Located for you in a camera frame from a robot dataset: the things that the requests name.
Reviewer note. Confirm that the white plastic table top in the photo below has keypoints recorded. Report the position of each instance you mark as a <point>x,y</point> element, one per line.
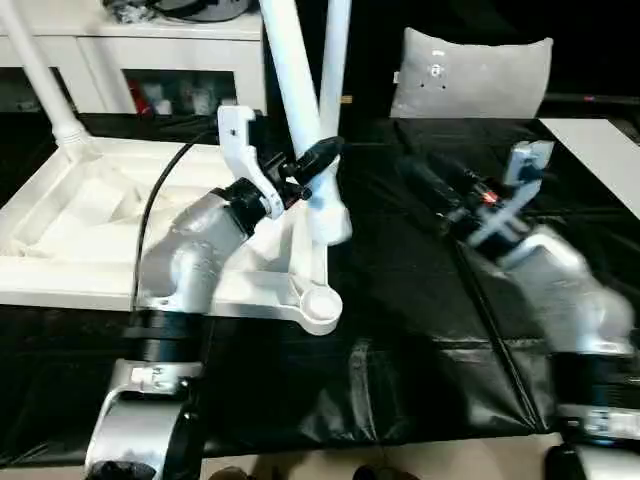
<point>75,280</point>

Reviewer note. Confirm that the grey bag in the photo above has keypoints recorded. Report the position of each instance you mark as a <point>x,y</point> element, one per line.
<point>215,10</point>

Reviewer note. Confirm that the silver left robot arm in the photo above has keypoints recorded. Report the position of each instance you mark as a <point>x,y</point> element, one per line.
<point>190,250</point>

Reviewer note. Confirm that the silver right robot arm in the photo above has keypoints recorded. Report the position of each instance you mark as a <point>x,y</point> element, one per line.
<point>560,280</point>

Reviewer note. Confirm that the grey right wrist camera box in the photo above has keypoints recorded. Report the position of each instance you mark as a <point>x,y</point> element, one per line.
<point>530,160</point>

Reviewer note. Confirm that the white cabinet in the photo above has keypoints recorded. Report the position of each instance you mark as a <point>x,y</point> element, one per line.
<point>150,50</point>

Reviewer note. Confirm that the thin black bar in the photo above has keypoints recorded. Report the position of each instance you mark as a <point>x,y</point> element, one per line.
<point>600,98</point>

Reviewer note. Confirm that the black table mat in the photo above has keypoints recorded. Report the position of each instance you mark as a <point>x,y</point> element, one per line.
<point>400,300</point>

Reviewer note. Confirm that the grey cushion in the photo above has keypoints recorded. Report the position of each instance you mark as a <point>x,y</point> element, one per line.
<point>475,75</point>

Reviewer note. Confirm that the white plastic table leg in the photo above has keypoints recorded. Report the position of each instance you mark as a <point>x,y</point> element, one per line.
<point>295,75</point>
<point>40,70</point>
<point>335,60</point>

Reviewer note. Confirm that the white cup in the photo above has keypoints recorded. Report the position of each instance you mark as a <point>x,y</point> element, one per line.
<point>201,100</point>
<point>163,106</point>

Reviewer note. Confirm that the white low table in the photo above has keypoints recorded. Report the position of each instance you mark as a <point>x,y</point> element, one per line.
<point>600,150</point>

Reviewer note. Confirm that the black sofa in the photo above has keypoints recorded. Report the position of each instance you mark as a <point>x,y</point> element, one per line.
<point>590,50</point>

